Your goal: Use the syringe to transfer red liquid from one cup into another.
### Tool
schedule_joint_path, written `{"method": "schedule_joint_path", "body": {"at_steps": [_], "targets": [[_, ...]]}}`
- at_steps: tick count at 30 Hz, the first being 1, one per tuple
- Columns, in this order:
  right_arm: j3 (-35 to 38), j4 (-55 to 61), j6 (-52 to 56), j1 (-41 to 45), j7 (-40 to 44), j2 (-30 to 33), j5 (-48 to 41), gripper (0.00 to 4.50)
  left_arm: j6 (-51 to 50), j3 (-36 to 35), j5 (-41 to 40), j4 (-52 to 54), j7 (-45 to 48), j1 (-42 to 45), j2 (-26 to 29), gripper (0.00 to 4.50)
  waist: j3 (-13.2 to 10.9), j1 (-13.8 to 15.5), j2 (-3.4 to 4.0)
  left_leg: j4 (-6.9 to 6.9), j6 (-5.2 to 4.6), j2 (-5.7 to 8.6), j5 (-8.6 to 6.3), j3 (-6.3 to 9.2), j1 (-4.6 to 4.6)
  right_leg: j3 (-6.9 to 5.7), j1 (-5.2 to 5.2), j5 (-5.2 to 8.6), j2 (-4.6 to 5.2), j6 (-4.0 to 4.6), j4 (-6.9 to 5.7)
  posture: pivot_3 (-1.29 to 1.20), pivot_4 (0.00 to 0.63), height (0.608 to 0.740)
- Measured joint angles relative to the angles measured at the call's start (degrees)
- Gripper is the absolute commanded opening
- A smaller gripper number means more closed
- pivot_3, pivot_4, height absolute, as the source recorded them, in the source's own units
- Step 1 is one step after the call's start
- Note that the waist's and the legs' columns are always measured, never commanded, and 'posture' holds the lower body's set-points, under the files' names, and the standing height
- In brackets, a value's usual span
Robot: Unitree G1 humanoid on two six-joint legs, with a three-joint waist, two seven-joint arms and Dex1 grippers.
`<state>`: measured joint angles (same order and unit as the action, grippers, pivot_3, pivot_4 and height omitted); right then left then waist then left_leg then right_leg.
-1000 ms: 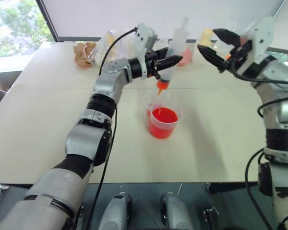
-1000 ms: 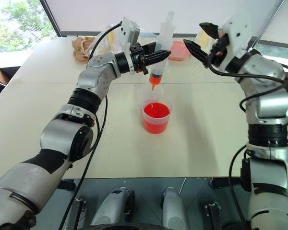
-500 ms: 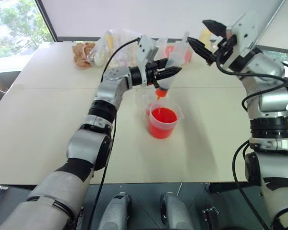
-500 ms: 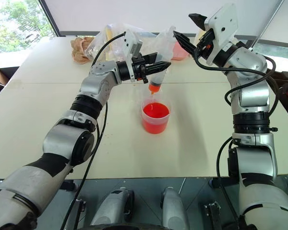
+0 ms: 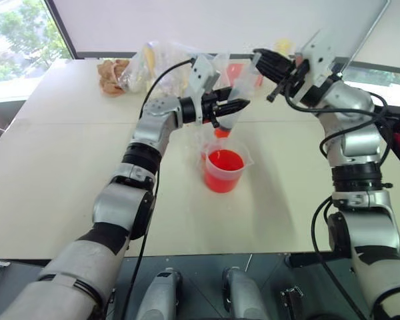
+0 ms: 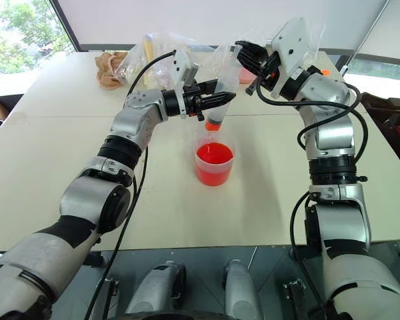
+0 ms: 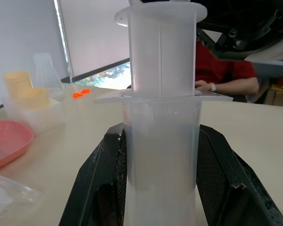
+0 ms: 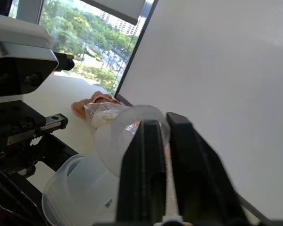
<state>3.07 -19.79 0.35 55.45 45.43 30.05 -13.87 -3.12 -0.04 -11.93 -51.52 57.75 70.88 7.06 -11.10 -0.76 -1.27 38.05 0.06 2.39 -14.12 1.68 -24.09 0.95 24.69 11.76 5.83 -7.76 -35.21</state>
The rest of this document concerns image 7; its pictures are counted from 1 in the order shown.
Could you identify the clear glass conical flask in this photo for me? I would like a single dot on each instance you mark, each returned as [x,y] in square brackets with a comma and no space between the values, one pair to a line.
[47,77]

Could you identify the translucent white plastic box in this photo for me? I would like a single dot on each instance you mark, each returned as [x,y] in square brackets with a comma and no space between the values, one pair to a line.
[42,117]

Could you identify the person's bare hand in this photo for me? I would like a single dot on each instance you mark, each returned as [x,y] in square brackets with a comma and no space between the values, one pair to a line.
[202,85]

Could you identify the small orange plastic cap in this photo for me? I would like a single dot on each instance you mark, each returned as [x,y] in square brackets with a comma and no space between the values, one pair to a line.
[76,95]
[85,91]

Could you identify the white roller blind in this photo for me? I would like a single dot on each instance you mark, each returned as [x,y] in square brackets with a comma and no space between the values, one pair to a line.
[92,35]

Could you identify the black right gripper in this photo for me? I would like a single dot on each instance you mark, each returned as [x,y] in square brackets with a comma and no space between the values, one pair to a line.
[245,21]

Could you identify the clear plastic bag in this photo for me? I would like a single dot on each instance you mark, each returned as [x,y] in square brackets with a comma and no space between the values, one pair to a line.
[9,193]

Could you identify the white wristwatch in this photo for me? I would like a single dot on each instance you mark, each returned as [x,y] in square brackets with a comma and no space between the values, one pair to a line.
[213,87]

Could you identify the pink plastic bowl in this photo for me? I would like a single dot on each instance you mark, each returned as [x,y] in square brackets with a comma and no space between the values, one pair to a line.
[7,141]

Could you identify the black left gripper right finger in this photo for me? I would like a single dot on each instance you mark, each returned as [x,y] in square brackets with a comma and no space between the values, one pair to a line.
[226,179]

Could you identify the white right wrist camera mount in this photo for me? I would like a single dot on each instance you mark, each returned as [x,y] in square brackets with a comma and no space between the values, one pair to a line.
[273,51]

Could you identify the yellow plastic cup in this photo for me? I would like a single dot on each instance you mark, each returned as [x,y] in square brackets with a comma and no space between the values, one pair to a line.
[36,97]
[16,82]

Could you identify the person in red shirt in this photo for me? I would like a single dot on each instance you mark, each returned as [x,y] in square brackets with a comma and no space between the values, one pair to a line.
[214,68]

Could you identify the large translucent white plastic syringe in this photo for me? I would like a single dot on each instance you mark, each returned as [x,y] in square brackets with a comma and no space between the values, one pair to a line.
[160,153]

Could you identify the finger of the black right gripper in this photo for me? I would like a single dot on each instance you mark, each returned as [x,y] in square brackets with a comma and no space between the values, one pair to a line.
[165,1]

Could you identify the brown cardboard box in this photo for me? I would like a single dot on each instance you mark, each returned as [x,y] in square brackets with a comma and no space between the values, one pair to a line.
[277,94]

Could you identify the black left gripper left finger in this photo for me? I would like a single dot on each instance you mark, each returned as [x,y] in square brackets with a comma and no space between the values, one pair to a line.
[94,174]

